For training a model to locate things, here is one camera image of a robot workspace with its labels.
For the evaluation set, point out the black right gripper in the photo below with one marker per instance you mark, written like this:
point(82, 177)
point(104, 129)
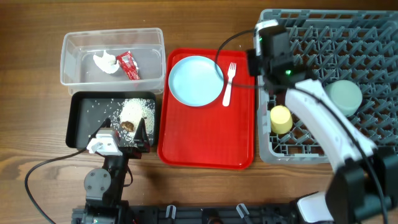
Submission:
point(253, 62)

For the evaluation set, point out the clear plastic bin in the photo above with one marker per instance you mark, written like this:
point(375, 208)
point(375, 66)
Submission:
point(79, 72)

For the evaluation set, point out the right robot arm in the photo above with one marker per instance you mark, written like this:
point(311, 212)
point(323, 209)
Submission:
point(365, 176)

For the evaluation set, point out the grey dishwasher rack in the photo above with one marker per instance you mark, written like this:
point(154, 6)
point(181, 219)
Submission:
point(359, 46)

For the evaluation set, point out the food scraps with rice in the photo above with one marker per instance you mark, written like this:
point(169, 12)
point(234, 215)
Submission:
point(125, 115)

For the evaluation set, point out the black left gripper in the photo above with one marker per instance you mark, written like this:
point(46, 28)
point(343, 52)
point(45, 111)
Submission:
point(142, 143)

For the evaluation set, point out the red ketchup packet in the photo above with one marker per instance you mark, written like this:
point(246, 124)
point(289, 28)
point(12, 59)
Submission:
point(129, 65)

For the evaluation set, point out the red serving tray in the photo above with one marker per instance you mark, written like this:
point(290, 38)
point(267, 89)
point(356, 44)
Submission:
point(211, 136)

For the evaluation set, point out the yellow plastic cup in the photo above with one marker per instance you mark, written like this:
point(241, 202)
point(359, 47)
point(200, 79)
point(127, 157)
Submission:
point(281, 119)

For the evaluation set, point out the mint green bowl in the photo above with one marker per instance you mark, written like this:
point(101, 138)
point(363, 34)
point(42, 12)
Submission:
point(346, 96)

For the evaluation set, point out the black waste tray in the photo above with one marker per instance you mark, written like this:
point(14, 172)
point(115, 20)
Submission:
point(76, 136)

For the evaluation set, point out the light blue plate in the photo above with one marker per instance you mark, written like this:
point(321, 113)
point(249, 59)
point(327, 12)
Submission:
point(196, 81)

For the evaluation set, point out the white napkin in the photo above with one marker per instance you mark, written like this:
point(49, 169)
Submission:
point(107, 63)

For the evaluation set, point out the white plastic fork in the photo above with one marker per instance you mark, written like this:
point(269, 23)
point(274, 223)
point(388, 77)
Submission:
point(231, 74)

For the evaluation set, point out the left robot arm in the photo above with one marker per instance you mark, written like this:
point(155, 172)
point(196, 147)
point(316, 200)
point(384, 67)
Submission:
point(104, 186)

